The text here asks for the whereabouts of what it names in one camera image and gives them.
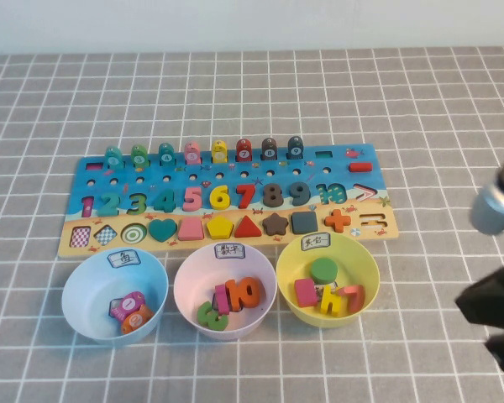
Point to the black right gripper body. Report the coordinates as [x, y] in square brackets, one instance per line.
[500, 294]

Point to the pink greater-than sign piece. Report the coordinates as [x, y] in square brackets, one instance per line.
[357, 294]

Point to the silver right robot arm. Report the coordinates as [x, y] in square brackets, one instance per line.
[495, 205]

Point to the yellow plastic bowl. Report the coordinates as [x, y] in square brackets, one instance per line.
[355, 264]

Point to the orange plus sign piece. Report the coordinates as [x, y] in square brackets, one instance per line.
[337, 221]

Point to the green round disc piece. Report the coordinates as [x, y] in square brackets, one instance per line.
[322, 268]

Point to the small white bowl sticker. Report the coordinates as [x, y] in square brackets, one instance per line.
[114, 302]
[320, 289]

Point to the red minus sign piece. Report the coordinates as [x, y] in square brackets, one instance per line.
[361, 167]

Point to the pink rectangle piece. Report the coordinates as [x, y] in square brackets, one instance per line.
[306, 292]

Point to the wooden sea-print puzzle board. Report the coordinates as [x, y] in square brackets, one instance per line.
[338, 168]

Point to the dark blue square piece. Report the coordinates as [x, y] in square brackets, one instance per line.
[304, 223]

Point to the dark blue number nine piece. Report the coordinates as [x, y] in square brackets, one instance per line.
[306, 194]

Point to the brown star piece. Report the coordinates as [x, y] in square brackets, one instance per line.
[275, 226]

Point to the purple number eight piece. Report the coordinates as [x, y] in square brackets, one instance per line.
[273, 195]

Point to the red triangle piece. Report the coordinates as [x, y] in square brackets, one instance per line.
[248, 230]

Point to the orange number ten piece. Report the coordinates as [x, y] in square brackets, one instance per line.
[232, 296]

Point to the red number seven piece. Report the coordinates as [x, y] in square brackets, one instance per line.
[247, 189]

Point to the magenta number one piece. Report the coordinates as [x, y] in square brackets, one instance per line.
[222, 300]

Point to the yellow pentagon piece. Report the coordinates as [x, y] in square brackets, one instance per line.
[220, 228]

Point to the green number three piece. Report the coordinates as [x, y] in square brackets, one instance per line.
[203, 315]

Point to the yellow number six piece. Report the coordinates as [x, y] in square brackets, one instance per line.
[215, 199]

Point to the light pink plastic bowl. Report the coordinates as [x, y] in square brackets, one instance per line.
[193, 273]

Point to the pink trapezoid piece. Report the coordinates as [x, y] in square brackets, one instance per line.
[192, 231]

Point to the pink number five piece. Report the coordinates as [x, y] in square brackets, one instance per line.
[192, 194]

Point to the teal number four piece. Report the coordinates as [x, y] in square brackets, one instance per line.
[168, 205]

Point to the teal heart piece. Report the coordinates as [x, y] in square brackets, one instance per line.
[162, 230]

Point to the orange flat fish piece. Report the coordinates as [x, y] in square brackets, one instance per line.
[136, 321]

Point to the pink flat fish piece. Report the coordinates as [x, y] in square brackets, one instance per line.
[128, 303]

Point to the teal number two piece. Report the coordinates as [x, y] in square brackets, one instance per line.
[108, 212]

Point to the light blue plastic bowl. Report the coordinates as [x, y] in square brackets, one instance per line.
[92, 294]

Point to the yellow letter block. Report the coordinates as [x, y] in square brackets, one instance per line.
[324, 303]

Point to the white handwritten paper label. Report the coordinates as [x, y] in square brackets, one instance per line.
[124, 258]
[230, 250]
[316, 242]

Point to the grey checked tablecloth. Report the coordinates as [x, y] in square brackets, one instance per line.
[403, 105]

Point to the dark blue fish peg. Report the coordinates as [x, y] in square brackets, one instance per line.
[296, 148]

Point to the brown fish peg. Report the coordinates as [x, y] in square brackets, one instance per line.
[270, 150]

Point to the red fish peg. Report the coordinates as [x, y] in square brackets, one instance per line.
[244, 151]

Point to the yellow fish peg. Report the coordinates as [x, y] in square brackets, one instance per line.
[219, 152]

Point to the pink fish peg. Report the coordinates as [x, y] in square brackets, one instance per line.
[192, 153]

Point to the dark teal fish peg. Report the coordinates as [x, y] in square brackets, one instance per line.
[166, 155]

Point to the green fish peg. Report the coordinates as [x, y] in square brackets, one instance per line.
[140, 156]

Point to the light teal fish peg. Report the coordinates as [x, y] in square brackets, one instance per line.
[114, 158]

